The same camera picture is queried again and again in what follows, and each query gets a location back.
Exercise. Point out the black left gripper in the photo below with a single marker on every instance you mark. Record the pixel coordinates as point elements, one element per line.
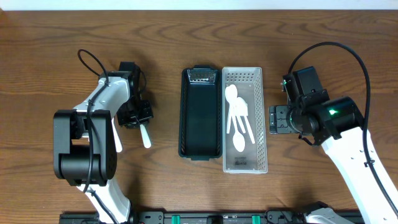
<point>135,114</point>

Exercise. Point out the dark green plastic basket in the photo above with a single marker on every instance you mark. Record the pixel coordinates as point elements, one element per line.
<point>200,134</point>

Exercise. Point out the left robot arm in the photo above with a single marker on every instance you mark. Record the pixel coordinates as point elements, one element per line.
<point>86,143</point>

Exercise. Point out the clear white plastic basket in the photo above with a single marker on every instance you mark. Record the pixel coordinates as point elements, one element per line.
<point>253,160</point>

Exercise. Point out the white plastic spoon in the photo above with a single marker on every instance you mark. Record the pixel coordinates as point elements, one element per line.
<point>238,138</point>
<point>234,93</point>
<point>249,129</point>
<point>228,99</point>

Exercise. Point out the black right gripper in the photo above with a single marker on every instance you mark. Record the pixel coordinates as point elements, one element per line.
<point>278,119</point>

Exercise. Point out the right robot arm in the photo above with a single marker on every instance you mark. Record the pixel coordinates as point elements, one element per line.
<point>340,129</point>

